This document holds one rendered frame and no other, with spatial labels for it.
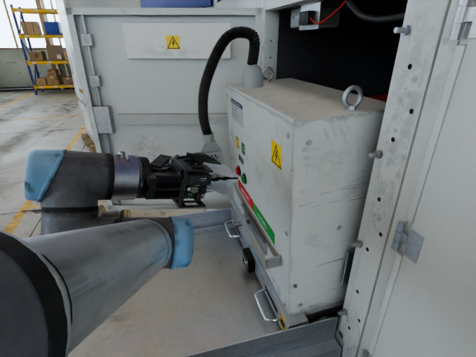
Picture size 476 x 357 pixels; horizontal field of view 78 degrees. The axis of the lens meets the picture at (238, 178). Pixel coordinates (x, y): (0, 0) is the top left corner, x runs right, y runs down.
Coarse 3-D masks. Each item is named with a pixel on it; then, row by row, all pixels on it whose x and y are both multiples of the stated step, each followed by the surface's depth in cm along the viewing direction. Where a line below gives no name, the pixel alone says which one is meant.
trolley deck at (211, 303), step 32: (224, 256) 99; (160, 288) 86; (192, 288) 86; (224, 288) 86; (256, 288) 86; (128, 320) 76; (160, 320) 76; (192, 320) 76; (224, 320) 76; (256, 320) 76; (96, 352) 69; (128, 352) 69; (160, 352) 69; (192, 352) 69; (288, 352) 69; (320, 352) 69
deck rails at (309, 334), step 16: (208, 224) 115; (224, 224) 116; (336, 320) 70; (272, 336) 66; (288, 336) 67; (304, 336) 69; (320, 336) 71; (208, 352) 62; (224, 352) 63; (240, 352) 65; (256, 352) 66; (272, 352) 68
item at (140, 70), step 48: (96, 48) 100; (144, 48) 98; (192, 48) 98; (240, 48) 101; (96, 96) 107; (144, 96) 107; (192, 96) 107; (96, 144) 111; (144, 144) 115; (192, 144) 115
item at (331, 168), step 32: (256, 96) 70; (288, 96) 68; (320, 96) 66; (352, 96) 64; (320, 128) 51; (352, 128) 52; (320, 160) 53; (352, 160) 55; (320, 192) 56; (352, 192) 59; (320, 224) 60; (352, 224) 62; (320, 256) 64; (320, 288) 68
